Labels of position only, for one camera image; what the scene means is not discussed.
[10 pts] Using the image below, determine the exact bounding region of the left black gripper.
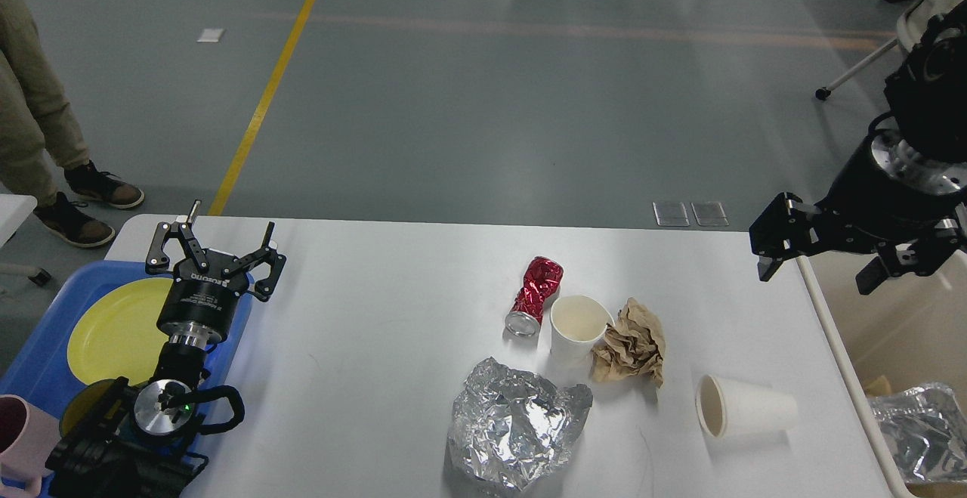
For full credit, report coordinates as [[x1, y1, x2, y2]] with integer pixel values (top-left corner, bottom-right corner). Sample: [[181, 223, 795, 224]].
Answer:
[[145, 199, 288, 348]]

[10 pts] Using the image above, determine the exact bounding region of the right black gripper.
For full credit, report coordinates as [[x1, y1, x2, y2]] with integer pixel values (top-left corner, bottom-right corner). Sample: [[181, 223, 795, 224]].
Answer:
[[749, 129, 965, 295]]

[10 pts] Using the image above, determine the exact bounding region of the yellow plate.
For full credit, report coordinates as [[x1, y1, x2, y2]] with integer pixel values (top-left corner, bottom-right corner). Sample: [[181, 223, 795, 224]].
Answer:
[[66, 277, 172, 385]]

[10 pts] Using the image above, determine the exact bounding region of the aluminium foil tray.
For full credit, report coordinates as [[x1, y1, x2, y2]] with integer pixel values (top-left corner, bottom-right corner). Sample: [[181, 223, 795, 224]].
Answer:
[[868, 382, 966, 485]]

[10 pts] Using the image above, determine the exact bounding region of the pink mug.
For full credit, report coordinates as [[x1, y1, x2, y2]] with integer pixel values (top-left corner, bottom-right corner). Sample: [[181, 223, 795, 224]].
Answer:
[[1, 394, 61, 497]]

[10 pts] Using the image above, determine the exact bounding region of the brown paper bag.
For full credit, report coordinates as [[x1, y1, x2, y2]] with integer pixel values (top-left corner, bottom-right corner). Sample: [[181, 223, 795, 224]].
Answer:
[[861, 375, 894, 397]]

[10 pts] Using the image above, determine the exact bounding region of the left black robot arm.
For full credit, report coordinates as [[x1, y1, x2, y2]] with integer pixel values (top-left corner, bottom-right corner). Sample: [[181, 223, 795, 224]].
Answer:
[[45, 206, 286, 497]]

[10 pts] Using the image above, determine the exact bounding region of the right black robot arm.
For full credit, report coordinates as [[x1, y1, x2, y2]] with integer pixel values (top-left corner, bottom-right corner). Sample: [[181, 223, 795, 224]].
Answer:
[[749, 3, 966, 295]]

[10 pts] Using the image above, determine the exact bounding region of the beige plastic bin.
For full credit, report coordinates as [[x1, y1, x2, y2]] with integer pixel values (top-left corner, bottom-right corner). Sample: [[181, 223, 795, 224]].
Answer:
[[796, 251, 966, 497]]

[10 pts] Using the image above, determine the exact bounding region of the floor socket plate right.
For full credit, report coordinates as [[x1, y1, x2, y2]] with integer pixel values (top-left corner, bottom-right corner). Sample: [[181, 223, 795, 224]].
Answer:
[[690, 201, 730, 228]]

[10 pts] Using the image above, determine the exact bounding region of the floor socket plate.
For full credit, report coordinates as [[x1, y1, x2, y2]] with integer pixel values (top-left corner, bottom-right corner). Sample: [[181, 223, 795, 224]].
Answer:
[[652, 201, 691, 228], [690, 201, 730, 228]]

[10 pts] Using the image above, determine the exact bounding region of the floor socket plate left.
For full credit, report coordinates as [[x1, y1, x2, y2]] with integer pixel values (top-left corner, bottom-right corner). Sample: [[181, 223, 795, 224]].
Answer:
[[652, 201, 691, 228]]

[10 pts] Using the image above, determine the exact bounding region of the tipped white paper cup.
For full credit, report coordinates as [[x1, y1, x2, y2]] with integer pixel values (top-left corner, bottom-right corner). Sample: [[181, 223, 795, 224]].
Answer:
[[695, 375, 799, 439]]

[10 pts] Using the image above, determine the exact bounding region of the person in khaki trousers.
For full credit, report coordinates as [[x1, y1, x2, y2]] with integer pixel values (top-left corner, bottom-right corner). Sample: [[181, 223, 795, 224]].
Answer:
[[1, 0, 145, 248]]

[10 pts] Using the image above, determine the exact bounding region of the white side table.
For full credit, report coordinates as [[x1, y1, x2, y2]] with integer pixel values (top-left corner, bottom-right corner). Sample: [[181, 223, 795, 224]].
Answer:
[[1, 193, 51, 287]]

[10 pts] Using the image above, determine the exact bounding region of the crumpled brown paper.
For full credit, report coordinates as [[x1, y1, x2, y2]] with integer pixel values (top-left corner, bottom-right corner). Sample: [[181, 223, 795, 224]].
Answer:
[[591, 297, 667, 388]]

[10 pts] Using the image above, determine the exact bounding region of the blue plastic tray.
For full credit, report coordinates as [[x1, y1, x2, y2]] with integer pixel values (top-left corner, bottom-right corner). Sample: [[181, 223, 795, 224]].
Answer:
[[2, 261, 256, 461]]

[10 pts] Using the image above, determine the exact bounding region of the white floor marker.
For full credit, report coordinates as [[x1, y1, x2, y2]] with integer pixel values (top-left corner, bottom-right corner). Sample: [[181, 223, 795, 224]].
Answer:
[[196, 27, 225, 44]]

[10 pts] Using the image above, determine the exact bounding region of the crushed red can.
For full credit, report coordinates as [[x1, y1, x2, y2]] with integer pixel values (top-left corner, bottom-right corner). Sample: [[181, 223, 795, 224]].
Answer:
[[505, 256, 564, 337]]

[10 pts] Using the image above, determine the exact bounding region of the crumpled aluminium foil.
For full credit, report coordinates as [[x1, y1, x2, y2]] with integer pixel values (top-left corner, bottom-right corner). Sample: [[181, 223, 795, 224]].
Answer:
[[446, 357, 594, 497]]

